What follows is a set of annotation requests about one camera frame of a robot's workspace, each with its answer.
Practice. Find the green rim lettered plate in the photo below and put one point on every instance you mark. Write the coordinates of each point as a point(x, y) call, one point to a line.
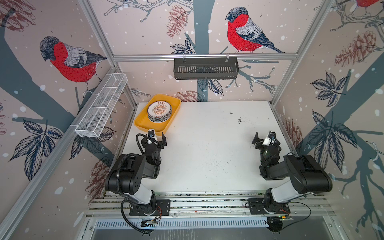
point(158, 120)

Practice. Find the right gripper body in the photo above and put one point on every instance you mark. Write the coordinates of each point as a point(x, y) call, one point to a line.
point(263, 150)

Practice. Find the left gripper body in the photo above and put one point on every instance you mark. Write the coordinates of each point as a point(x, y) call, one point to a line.
point(160, 146)

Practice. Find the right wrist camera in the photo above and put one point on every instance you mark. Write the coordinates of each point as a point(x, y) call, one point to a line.
point(270, 139)

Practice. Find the black hanging wire basket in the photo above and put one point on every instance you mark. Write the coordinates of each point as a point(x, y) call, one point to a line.
point(206, 69)

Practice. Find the yellow plastic bin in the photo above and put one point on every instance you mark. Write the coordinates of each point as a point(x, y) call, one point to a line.
point(143, 123)

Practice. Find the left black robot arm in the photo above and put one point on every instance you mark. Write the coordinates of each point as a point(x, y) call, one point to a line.
point(125, 177)

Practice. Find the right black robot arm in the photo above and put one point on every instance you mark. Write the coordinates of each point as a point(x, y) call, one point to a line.
point(305, 175)

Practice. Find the orange sunburst plate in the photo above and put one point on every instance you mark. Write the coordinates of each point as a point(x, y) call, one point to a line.
point(160, 118)
point(159, 109)

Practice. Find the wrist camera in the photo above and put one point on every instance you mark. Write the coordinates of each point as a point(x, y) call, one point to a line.
point(270, 139)
point(152, 134)

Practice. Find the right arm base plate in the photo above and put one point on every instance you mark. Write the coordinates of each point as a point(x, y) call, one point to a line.
point(259, 206)

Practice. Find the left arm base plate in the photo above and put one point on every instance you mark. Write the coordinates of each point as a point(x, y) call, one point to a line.
point(157, 208)

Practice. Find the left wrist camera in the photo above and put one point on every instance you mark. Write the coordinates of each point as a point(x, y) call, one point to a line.
point(152, 134)

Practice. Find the aluminium mounting rail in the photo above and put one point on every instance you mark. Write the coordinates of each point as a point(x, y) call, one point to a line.
point(215, 204)

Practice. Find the white mesh wire shelf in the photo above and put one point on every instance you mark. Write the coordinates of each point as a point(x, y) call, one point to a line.
point(98, 114)

